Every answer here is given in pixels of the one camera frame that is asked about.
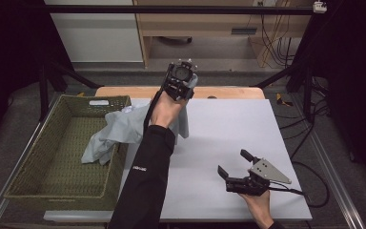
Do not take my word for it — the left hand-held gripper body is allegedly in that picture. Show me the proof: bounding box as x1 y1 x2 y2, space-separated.
162 58 199 102

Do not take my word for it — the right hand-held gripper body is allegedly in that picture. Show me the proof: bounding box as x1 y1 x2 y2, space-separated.
224 157 293 197

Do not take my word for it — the light grey cloth garment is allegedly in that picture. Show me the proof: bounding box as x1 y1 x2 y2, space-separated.
81 73 199 166

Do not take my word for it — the olive woven basket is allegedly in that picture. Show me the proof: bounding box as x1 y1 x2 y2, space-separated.
3 94 132 212

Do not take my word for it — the person's right hand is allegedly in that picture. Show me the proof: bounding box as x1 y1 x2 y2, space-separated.
238 189 275 229

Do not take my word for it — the person's left hand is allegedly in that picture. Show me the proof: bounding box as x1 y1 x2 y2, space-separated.
149 91 189 130

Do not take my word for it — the white board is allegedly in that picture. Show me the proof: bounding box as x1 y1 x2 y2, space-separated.
43 97 314 223

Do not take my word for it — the wooden table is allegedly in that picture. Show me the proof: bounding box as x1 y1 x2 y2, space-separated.
94 86 266 100

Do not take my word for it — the wooden desk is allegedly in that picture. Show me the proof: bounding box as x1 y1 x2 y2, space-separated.
132 0 315 69

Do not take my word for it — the yellow black floor tape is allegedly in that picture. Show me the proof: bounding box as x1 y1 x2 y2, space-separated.
275 93 294 108

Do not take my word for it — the white basket label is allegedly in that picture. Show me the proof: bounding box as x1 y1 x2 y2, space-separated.
89 99 110 107

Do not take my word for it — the white cabinet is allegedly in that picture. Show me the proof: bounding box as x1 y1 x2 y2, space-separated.
43 0 145 64

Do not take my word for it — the white power adapter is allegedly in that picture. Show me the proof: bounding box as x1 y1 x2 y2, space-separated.
313 0 328 14

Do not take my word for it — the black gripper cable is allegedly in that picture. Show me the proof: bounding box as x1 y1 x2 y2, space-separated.
268 160 331 209
143 87 166 135

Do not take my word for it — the black metal frame bar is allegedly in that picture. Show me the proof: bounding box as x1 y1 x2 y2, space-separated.
43 4 315 16

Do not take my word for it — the bundle of hanging cables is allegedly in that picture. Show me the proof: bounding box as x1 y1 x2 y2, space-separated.
256 0 296 69

